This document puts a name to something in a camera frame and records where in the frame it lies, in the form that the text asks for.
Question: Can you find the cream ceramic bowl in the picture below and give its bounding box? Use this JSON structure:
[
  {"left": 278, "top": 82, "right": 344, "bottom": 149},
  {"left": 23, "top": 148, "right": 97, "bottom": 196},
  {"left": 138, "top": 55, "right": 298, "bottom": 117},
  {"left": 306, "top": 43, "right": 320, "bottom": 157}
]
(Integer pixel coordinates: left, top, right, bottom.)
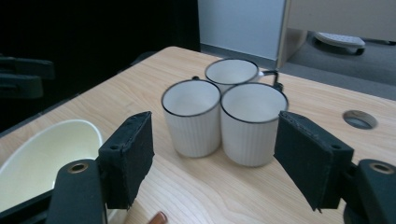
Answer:
[{"left": 0, "top": 119, "right": 105, "bottom": 213}]

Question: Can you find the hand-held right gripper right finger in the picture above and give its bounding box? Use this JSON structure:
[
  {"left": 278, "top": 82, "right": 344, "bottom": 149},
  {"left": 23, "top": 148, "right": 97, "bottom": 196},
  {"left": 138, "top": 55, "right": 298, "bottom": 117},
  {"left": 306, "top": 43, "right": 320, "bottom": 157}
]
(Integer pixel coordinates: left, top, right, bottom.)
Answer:
[{"left": 274, "top": 110, "right": 396, "bottom": 224}]

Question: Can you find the white ribbed mug black rim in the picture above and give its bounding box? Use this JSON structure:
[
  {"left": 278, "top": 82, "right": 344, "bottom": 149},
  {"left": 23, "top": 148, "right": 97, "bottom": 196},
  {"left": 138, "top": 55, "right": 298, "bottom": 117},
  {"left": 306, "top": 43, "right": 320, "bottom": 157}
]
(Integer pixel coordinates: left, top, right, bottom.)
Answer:
[
  {"left": 204, "top": 58, "right": 280, "bottom": 94},
  {"left": 161, "top": 76, "right": 222, "bottom": 159},
  {"left": 219, "top": 81, "right": 290, "bottom": 168}
]

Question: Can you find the round floor device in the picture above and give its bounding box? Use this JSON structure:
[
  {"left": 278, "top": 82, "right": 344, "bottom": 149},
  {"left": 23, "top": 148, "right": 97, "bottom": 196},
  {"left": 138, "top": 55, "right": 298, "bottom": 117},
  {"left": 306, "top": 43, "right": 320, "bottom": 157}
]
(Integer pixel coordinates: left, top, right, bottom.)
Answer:
[{"left": 312, "top": 31, "right": 367, "bottom": 57}]

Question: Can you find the grey table cable hole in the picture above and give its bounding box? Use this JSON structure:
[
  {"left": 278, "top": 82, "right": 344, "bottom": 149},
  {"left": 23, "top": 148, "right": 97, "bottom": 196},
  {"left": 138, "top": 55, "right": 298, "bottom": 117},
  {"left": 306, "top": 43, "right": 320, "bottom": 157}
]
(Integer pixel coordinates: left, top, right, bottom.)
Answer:
[{"left": 342, "top": 109, "right": 378, "bottom": 131}]

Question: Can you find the brown wooden spoon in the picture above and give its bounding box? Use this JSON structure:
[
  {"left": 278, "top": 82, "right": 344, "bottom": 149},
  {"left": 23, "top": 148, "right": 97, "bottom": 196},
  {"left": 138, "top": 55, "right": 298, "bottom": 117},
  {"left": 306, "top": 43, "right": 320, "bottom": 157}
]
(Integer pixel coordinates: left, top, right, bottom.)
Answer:
[{"left": 147, "top": 210, "right": 169, "bottom": 224}]

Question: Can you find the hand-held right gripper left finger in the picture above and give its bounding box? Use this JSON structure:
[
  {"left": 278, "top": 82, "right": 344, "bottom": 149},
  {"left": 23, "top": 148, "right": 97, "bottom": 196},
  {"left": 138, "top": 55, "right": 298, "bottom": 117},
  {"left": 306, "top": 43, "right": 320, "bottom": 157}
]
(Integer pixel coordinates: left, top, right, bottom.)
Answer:
[{"left": 46, "top": 110, "right": 155, "bottom": 224}]

